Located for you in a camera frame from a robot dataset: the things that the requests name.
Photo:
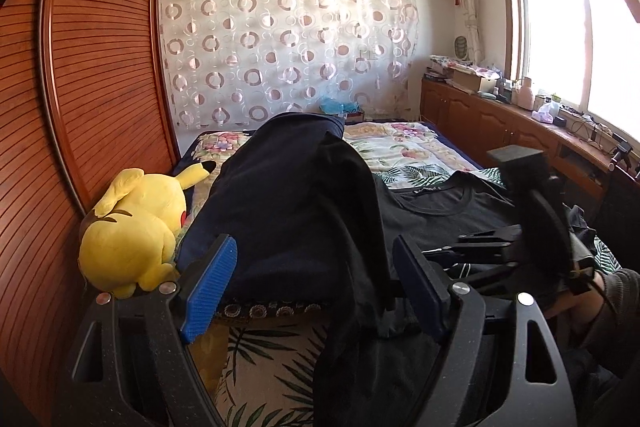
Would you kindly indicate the wooden window side cabinet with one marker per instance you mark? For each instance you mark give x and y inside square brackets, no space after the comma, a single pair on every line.
[476,126]

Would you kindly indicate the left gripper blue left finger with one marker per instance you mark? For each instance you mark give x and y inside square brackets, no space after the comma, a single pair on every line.
[203,284]

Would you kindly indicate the person's right hand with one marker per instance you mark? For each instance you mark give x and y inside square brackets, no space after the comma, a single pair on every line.
[578,320]

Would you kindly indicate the floral leaf bed sheet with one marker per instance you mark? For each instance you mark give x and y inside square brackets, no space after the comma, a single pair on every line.
[400,155]

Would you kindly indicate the circle patterned sheer curtain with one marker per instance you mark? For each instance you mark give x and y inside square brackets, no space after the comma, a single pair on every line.
[233,64]

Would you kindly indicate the navy blue folded garment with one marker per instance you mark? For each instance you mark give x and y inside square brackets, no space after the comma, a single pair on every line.
[301,205]

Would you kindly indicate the yellow Pikachu plush toy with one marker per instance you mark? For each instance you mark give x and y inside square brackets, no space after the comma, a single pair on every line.
[128,239]

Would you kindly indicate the wooden louvered wardrobe door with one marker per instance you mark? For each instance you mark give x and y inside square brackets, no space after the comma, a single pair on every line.
[105,97]

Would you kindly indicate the wooden framed window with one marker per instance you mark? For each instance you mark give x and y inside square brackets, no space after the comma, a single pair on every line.
[580,51]

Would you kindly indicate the patterned navy gold pillow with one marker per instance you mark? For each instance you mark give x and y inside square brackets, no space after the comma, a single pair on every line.
[280,341]

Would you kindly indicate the white bottle on cabinet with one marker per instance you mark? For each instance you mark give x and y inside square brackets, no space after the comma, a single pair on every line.
[526,95]

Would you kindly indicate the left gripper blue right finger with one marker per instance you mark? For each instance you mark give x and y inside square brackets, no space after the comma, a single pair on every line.
[423,286]

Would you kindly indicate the black printed t-shirt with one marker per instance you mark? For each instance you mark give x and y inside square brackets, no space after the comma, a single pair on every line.
[497,365]

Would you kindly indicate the cardboard box on cabinet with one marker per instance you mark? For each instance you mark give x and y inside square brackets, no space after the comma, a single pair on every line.
[468,81]

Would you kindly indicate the blue item behind bed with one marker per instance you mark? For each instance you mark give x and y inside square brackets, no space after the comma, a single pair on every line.
[330,106]

